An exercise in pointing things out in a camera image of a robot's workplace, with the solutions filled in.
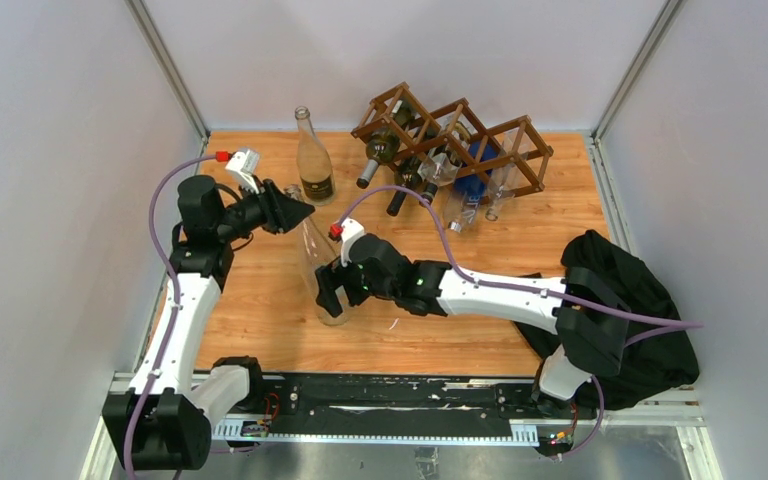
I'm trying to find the black cloth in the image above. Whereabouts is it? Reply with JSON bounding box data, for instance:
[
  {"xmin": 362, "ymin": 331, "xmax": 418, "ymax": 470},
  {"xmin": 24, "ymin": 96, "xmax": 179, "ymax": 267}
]
[{"xmin": 513, "ymin": 229, "xmax": 701, "ymax": 411}]

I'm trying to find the clear bottle black label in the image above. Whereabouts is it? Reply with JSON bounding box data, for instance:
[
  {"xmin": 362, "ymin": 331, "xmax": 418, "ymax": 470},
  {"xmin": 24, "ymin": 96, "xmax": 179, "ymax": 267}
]
[
  {"xmin": 294, "ymin": 216, "xmax": 350, "ymax": 327},
  {"xmin": 294, "ymin": 106, "xmax": 336, "ymax": 205}
]

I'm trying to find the clear bottle gold label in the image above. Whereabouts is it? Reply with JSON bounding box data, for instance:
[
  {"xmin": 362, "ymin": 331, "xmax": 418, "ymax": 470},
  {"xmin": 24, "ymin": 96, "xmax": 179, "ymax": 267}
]
[{"xmin": 418, "ymin": 114, "xmax": 472, "ymax": 205}]

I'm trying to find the blue label clear bottle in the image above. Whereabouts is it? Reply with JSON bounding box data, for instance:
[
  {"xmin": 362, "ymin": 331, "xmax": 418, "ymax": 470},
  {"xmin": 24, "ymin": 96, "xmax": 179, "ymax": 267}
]
[{"xmin": 443, "ymin": 174, "xmax": 486, "ymax": 233}]

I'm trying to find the dark bottle black neck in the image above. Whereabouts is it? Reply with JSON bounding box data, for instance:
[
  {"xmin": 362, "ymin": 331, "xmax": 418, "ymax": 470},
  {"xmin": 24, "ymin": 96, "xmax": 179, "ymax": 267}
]
[{"xmin": 386, "ymin": 156, "xmax": 423, "ymax": 217}]

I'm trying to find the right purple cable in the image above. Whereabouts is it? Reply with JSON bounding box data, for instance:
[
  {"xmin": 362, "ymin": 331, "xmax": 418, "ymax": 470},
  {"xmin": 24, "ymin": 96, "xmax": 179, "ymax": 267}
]
[{"xmin": 329, "ymin": 185, "xmax": 705, "ymax": 460}]

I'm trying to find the aluminium rail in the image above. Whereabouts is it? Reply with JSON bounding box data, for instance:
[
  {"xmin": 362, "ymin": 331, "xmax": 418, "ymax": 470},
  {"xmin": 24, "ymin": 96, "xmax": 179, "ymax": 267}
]
[{"xmin": 102, "ymin": 365, "xmax": 704, "ymax": 453}]

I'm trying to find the purple cable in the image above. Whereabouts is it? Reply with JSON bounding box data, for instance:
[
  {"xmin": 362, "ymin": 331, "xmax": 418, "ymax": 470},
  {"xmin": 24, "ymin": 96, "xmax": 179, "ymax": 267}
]
[
  {"xmin": 122, "ymin": 152, "xmax": 234, "ymax": 480},
  {"xmin": 329, "ymin": 185, "xmax": 705, "ymax": 460}
]

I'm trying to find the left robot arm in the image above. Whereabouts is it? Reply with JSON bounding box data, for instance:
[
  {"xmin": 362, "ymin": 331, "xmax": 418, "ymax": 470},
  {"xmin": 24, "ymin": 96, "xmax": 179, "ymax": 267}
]
[{"xmin": 102, "ymin": 175, "xmax": 315, "ymax": 479}]

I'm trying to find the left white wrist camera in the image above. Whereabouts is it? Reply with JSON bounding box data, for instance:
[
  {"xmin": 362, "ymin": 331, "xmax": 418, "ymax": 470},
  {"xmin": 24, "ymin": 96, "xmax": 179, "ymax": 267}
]
[{"xmin": 225, "ymin": 148, "xmax": 260, "ymax": 194}]

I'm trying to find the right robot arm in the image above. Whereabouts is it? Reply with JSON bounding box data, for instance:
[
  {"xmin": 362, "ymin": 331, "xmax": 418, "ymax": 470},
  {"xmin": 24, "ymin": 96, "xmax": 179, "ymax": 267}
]
[{"xmin": 314, "ymin": 234, "xmax": 629, "ymax": 418}]

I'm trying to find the dark green wine bottle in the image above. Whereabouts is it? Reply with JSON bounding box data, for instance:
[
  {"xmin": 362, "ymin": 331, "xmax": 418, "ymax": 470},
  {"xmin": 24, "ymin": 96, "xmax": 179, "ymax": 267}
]
[{"xmin": 356, "ymin": 100, "xmax": 415, "ymax": 189}]

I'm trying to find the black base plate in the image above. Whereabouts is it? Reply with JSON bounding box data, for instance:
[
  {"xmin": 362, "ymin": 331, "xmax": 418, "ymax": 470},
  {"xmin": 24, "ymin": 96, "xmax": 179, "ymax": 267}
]
[{"xmin": 201, "ymin": 372, "xmax": 599, "ymax": 440}]

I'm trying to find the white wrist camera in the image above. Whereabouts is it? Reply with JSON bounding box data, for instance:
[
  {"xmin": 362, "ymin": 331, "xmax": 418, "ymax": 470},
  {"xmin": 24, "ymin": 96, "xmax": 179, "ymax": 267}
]
[
  {"xmin": 340, "ymin": 217, "xmax": 366, "ymax": 267},
  {"xmin": 225, "ymin": 148, "xmax": 260, "ymax": 194}
]

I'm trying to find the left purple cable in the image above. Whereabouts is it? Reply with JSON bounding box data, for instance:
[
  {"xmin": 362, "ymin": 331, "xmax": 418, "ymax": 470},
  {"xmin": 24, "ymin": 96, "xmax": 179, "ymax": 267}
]
[{"xmin": 122, "ymin": 152, "xmax": 234, "ymax": 480}]

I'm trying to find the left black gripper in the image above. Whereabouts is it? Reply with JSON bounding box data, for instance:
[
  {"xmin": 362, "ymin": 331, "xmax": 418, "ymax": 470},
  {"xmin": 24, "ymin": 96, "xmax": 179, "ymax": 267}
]
[{"xmin": 213, "ymin": 175, "xmax": 312, "ymax": 242}]

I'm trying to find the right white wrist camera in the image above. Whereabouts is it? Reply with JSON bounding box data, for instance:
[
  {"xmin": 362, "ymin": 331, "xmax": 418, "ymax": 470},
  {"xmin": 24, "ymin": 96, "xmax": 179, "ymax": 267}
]
[{"xmin": 340, "ymin": 217, "xmax": 366, "ymax": 267}]

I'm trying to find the tall slim clear bottle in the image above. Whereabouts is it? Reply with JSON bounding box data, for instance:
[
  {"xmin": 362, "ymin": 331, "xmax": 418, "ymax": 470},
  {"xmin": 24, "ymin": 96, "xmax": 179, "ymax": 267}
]
[{"xmin": 485, "ymin": 163, "xmax": 522, "ymax": 222}]

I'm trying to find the brown wooden wine rack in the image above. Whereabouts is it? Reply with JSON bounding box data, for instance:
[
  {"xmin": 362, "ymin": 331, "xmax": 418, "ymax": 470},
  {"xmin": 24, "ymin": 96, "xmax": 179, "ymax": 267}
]
[{"xmin": 351, "ymin": 82, "xmax": 554, "ymax": 197}]

